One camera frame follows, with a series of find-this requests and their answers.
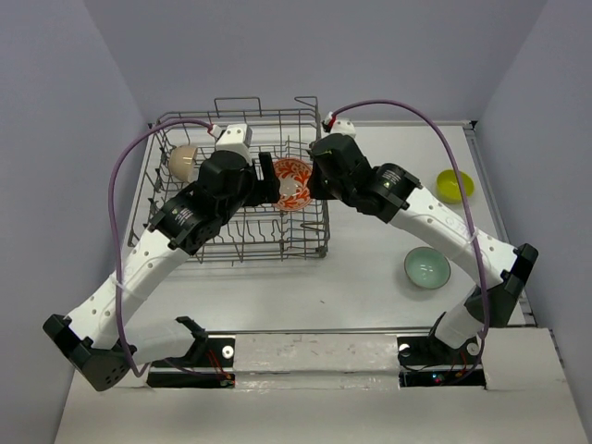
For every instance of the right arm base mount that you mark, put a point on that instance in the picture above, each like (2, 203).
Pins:
(422, 366)

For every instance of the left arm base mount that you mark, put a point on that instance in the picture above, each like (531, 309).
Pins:
(209, 366)

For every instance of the celadon green bowl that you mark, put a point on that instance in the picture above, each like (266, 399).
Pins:
(427, 268)

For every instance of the white bowl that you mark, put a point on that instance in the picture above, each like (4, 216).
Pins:
(182, 163)

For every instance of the yellow-green plastic bowl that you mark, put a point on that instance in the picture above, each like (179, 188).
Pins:
(448, 188)

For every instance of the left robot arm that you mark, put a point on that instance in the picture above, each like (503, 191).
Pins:
(93, 337)

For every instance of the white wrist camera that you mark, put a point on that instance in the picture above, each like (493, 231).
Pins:
(332, 123)
(236, 138)

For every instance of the grey wire dish rack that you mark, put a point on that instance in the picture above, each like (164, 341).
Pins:
(254, 233)

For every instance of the orange patterned bowl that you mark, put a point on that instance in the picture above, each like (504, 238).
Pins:
(293, 175)

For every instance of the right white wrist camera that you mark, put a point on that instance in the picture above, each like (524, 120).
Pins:
(332, 123)

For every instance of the metal rail bar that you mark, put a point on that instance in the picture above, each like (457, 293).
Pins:
(348, 330)

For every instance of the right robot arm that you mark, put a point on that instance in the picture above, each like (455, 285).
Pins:
(396, 197)

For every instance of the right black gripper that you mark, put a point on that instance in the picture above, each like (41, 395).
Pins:
(317, 190)

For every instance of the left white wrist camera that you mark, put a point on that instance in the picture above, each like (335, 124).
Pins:
(236, 138)

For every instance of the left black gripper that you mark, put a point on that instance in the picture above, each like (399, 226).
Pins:
(265, 191)

